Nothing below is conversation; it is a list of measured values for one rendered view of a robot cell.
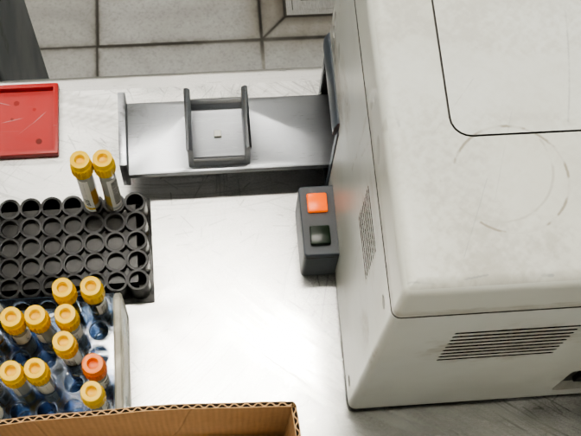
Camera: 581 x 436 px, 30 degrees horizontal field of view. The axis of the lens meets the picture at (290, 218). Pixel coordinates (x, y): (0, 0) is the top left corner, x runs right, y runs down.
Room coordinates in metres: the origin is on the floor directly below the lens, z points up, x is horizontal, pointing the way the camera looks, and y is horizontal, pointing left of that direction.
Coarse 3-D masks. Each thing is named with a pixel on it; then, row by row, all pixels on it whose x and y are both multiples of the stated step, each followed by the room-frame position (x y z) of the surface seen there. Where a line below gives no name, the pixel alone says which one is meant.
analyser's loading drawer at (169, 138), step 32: (288, 96) 0.44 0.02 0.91; (320, 96) 0.44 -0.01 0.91; (128, 128) 0.39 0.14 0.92; (160, 128) 0.39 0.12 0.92; (192, 128) 0.40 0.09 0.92; (224, 128) 0.40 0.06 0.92; (256, 128) 0.40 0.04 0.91; (288, 128) 0.41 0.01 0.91; (320, 128) 0.41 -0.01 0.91; (128, 160) 0.36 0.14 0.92; (160, 160) 0.36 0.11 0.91; (192, 160) 0.36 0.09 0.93; (224, 160) 0.37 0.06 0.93; (256, 160) 0.38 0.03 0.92; (288, 160) 0.38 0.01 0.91; (320, 160) 0.38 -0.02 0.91
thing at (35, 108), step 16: (0, 96) 0.42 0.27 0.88; (16, 96) 0.42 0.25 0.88; (32, 96) 0.43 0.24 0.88; (48, 96) 0.43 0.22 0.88; (0, 112) 0.41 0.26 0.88; (16, 112) 0.41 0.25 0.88; (32, 112) 0.41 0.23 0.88; (48, 112) 0.41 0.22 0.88; (0, 128) 0.39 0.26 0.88; (16, 128) 0.39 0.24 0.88; (32, 128) 0.40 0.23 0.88; (48, 128) 0.40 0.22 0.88; (0, 144) 0.38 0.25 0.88; (16, 144) 0.38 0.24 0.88; (32, 144) 0.38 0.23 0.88; (48, 144) 0.38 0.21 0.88
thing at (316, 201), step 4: (308, 196) 0.34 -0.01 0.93; (312, 196) 0.34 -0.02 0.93; (316, 196) 0.34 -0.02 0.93; (320, 196) 0.35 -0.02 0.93; (324, 196) 0.35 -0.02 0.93; (308, 200) 0.34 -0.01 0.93; (312, 200) 0.34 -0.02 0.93; (316, 200) 0.34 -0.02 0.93; (320, 200) 0.34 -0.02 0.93; (324, 200) 0.34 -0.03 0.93; (308, 204) 0.34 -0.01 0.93; (312, 204) 0.34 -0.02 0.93; (316, 204) 0.34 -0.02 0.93; (320, 204) 0.34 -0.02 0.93; (324, 204) 0.34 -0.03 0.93; (308, 208) 0.33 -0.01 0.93; (312, 208) 0.33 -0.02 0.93; (316, 208) 0.33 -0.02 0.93; (320, 208) 0.33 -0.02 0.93; (324, 208) 0.34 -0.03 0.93; (312, 212) 0.33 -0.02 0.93
